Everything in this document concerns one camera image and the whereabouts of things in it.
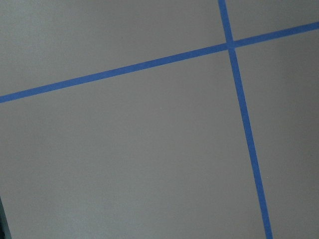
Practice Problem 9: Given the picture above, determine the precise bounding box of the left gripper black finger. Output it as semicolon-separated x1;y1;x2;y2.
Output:
0;201;11;239

